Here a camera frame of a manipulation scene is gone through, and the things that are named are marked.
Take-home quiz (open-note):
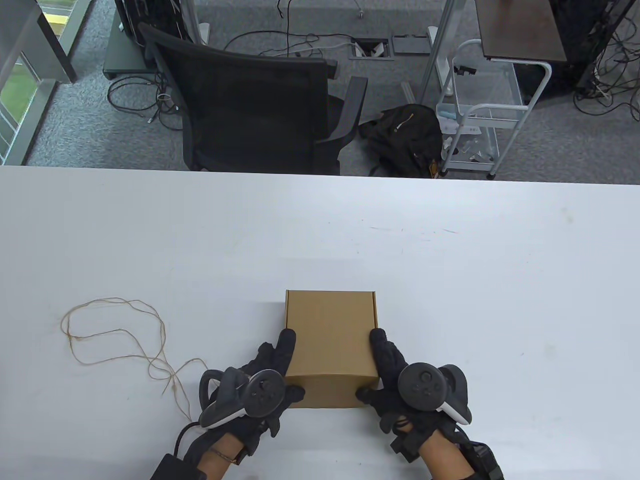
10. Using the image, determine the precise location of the black strapped wrist pack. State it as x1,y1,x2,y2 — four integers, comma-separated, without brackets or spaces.
150,452,208,480
460,440,505,480

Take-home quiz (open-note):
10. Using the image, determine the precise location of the dark brown desk top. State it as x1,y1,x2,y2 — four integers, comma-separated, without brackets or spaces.
475,0,568,62

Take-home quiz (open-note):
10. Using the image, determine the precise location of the person's right hand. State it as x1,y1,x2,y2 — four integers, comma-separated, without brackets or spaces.
356,327,451,446

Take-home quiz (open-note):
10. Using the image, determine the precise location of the black mesh office chair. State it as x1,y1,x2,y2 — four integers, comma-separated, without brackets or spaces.
138,22,369,176

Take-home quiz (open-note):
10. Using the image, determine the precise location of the brown cardboard box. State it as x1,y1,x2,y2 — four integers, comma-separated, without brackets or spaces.
284,290,379,409

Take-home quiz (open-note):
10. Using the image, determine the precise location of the person's right forearm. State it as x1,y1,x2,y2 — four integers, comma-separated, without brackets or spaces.
417,430,476,480

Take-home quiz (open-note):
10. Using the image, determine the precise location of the grey floor cover plate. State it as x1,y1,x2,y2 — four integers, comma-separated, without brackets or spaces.
391,34,431,55

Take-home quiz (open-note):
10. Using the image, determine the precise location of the white wire cart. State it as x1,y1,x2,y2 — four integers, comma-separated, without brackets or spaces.
436,39,553,181

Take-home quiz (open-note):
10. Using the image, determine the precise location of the grey metal desk leg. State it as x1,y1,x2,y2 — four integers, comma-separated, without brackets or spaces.
419,0,457,103

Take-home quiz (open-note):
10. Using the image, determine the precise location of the grey base platform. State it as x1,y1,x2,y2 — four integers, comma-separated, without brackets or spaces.
102,10,151,81

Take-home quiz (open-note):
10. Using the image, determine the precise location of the person's left hand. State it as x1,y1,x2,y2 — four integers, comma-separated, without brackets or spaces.
220,328,306,453

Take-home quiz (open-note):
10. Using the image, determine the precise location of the thin tan string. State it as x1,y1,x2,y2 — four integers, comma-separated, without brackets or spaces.
61,298,211,422

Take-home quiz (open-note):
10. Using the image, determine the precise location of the black backpack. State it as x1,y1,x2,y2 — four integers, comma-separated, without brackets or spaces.
358,103,445,179

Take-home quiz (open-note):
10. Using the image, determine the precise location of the black floor cable tangle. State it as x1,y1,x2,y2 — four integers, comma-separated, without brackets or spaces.
107,75,186,132
572,0,640,123

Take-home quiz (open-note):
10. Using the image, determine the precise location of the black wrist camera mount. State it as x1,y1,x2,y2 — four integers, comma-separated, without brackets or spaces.
390,432,421,463

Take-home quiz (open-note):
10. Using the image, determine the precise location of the grey handheld controller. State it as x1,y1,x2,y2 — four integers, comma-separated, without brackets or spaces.
198,368,287,430
397,362,473,426

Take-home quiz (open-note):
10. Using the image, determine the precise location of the person's left forearm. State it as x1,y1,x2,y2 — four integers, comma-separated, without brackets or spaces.
197,432,246,480

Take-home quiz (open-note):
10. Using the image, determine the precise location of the open floor outlet box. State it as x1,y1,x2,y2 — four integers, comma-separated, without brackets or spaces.
348,37,396,61

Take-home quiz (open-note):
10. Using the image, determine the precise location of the long black floor cable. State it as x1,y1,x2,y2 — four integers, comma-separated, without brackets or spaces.
223,0,361,56

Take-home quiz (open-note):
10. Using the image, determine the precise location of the grey pillar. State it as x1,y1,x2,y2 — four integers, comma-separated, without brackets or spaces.
0,0,78,83

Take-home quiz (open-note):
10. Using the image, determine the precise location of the black equipment rack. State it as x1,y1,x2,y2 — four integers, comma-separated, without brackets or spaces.
547,0,626,91
114,0,186,43

